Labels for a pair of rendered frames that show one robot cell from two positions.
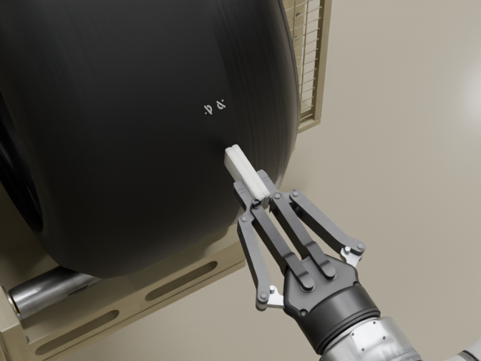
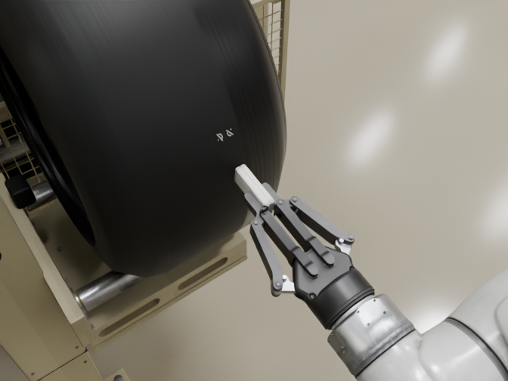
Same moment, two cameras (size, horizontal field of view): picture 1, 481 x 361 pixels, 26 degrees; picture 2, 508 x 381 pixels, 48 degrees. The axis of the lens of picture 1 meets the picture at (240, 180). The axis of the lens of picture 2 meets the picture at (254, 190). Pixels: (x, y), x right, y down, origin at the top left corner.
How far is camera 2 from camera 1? 35 cm
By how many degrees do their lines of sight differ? 4
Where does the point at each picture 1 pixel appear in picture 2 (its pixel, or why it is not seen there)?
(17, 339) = (84, 327)
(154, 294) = (184, 284)
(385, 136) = (319, 171)
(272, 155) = (270, 172)
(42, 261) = (102, 267)
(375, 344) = (378, 319)
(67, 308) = (121, 300)
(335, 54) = not seen: hidden behind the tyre
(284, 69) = (276, 103)
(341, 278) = (339, 264)
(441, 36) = (347, 108)
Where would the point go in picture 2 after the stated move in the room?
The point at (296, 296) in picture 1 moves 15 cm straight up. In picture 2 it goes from (305, 283) to (315, 206)
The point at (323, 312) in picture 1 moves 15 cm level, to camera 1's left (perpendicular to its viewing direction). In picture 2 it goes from (329, 295) to (198, 305)
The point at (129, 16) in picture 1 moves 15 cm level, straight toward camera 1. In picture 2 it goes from (150, 60) to (168, 151)
